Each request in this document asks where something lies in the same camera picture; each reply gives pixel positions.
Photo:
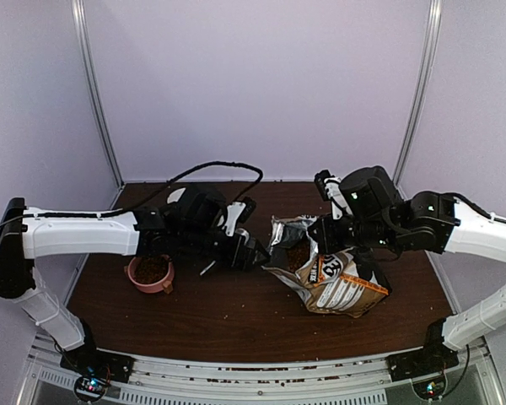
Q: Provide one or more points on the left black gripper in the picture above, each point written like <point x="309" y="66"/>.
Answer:
<point x="244" y="263"/>

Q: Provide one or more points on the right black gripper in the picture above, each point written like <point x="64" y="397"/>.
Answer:
<point x="328" y="243"/>

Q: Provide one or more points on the dog food bag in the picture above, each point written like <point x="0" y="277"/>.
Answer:
<point x="348" y="282"/>

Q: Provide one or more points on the metal scoop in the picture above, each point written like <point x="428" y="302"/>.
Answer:
<point x="207" y="268"/>

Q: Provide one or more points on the pink pet bowl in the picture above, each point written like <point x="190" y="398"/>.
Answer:
<point x="151" y="274"/>

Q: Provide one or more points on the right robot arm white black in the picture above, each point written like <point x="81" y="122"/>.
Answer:
<point x="368" y="212"/>

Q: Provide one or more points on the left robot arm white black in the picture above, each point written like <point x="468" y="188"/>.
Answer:
<point x="195" y="220"/>

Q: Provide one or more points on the white ceramic bowl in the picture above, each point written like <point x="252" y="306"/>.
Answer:
<point x="175" y="195"/>

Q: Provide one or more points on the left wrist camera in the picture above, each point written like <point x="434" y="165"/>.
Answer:
<point x="236" y="212"/>

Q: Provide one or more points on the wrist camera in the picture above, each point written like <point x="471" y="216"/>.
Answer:
<point x="236" y="212"/>
<point x="328" y="187"/>

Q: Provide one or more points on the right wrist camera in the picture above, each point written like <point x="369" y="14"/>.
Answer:
<point x="328" y="187"/>

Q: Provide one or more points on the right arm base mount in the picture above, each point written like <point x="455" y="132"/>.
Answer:
<point x="420" y="362"/>

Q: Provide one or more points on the front aluminium rail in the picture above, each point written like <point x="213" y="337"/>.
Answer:
<point x="359" y="380"/>

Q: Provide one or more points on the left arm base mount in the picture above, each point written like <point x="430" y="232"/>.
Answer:
<point x="105" y="366"/>

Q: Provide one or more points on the right aluminium frame post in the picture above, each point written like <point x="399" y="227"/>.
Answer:
<point x="430" y="46"/>

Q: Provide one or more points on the aluminium frame post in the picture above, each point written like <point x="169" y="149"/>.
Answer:
<point x="81" y="27"/>
<point x="430" y="46"/>

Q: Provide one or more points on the left aluminium frame post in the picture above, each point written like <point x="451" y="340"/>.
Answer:
<point x="81" y="27"/>

